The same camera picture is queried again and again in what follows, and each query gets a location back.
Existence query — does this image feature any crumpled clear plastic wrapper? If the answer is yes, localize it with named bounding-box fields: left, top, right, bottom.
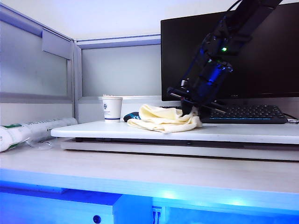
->
left=28, top=137, right=54, bottom=150

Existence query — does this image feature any grey partition name plate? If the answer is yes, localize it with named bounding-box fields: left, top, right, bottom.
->
left=42, top=28, right=72, bottom=60

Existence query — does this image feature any cream yellow cloth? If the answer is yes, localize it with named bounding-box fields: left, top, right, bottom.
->
left=127, top=104, right=203, bottom=134

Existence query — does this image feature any white desk riser board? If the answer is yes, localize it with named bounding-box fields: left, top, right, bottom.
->
left=50, top=119, right=299, bottom=145

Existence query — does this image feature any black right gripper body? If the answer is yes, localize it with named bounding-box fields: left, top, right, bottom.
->
left=166, top=57, right=235, bottom=114

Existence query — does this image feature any white green wrapped roll package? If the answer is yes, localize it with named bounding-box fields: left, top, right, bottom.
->
left=0, top=117, right=78, bottom=153

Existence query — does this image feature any black computer monitor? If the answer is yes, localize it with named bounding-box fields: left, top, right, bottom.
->
left=160, top=1, right=299, bottom=102

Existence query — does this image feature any black keyboard cable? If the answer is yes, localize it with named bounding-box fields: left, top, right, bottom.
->
left=283, top=112, right=299, bottom=124

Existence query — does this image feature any white cable connector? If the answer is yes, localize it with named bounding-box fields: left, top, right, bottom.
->
left=151, top=206, right=163, bottom=224

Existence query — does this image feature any black and blue mouse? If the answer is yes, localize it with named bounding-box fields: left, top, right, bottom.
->
left=123, top=112, right=141, bottom=123

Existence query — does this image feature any white paper cup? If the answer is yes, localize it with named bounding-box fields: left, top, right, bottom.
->
left=101, top=93, right=124, bottom=123

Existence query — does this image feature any grey partition corner post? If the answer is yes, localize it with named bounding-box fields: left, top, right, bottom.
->
left=69, top=38, right=83, bottom=120

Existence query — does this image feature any white bracket under table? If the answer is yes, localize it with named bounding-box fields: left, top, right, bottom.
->
left=112, top=194, right=154, bottom=224

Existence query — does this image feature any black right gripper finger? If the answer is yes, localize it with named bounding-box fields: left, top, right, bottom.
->
left=180, top=99, right=198, bottom=117
left=198, top=105, right=211, bottom=119

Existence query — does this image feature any black computer keyboard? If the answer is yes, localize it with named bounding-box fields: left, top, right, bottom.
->
left=161, top=104, right=289, bottom=125

